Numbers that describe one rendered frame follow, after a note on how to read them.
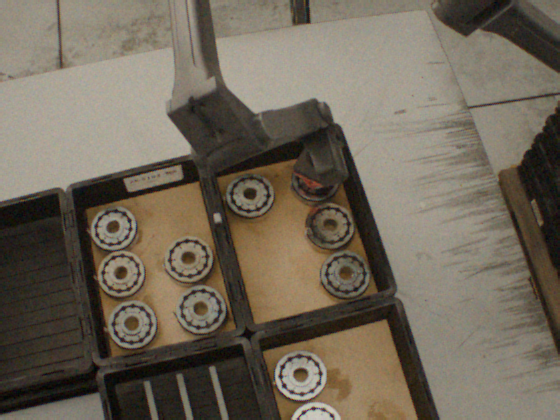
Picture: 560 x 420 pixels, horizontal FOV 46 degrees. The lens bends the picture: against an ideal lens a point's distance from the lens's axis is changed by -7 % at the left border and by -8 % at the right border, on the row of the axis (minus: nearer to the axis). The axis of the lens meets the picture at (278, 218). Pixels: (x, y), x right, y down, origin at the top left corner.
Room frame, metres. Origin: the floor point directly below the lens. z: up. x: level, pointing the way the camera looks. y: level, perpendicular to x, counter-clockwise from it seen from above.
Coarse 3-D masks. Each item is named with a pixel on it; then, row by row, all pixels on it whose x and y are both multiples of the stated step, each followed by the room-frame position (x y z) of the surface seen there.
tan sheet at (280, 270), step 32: (224, 192) 0.67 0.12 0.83; (288, 192) 0.68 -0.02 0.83; (256, 224) 0.60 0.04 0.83; (288, 224) 0.60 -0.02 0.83; (256, 256) 0.53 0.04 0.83; (288, 256) 0.53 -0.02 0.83; (320, 256) 0.53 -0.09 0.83; (256, 288) 0.46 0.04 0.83; (288, 288) 0.46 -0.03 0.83; (320, 288) 0.46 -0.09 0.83; (256, 320) 0.39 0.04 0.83
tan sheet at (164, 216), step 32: (160, 192) 0.67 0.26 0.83; (192, 192) 0.67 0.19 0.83; (160, 224) 0.59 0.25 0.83; (192, 224) 0.59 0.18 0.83; (96, 256) 0.51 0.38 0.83; (160, 256) 0.52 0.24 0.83; (160, 288) 0.45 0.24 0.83; (224, 288) 0.45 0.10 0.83; (160, 320) 0.38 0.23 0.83; (128, 352) 0.30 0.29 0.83
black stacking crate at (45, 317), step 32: (0, 224) 0.56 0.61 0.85; (32, 224) 0.58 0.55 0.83; (0, 256) 0.50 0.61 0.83; (32, 256) 0.50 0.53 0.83; (64, 256) 0.51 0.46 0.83; (0, 288) 0.42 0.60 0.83; (32, 288) 0.43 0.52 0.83; (64, 288) 0.43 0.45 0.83; (0, 320) 0.35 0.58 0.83; (32, 320) 0.36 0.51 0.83; (64, 320) 0.36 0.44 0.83; (0, 352) 0.28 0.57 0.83; (32, 352) 0.29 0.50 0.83; (64, 352) 0.29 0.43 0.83; (64, 384) 0.23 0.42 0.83
